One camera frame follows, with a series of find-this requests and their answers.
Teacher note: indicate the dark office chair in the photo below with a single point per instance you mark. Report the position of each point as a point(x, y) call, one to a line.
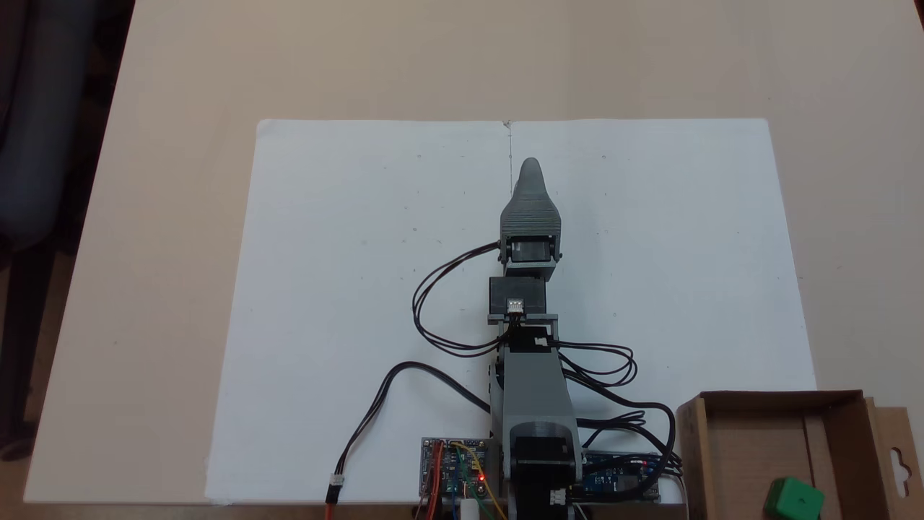
point(43, 144)

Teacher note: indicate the green dice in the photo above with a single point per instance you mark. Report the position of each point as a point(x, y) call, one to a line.
point(794, 500)

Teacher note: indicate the grey motor controller board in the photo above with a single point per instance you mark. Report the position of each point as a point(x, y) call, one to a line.
point(451, 469)

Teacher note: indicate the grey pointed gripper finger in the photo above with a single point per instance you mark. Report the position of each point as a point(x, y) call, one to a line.
point(531, 180)

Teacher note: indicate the brown cardboard box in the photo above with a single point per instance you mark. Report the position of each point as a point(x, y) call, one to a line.
point(743, 462)

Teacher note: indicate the white paper sheet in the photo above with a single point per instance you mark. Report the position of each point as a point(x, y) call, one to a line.
point(325, 325)

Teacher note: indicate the blue power converter board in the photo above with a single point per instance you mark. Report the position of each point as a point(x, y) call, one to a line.
point(613, 480)

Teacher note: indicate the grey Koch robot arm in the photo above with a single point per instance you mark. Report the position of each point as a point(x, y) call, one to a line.
point(530, 390)

